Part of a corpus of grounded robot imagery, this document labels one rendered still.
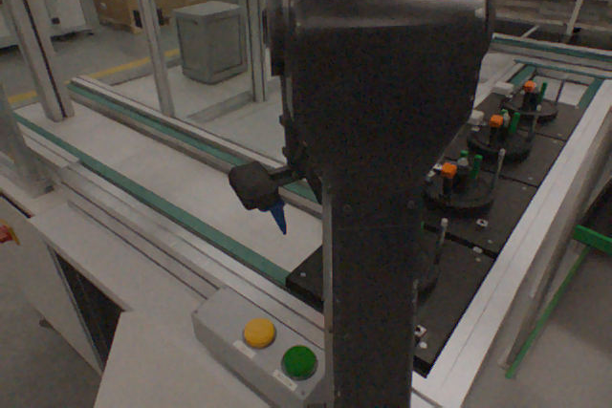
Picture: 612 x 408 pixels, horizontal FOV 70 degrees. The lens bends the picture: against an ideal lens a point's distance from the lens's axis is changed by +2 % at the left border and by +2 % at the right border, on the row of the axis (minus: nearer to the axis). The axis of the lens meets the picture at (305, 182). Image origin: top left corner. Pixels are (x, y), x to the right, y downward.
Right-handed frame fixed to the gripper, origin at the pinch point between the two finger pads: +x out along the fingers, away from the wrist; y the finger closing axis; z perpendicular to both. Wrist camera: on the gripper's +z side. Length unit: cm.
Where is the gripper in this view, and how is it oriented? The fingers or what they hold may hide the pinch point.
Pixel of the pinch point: (313, 201)
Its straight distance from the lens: 53.3
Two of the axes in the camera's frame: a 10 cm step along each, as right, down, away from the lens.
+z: 4.5, 5.0, -7.4
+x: 0.4, 8.1, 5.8
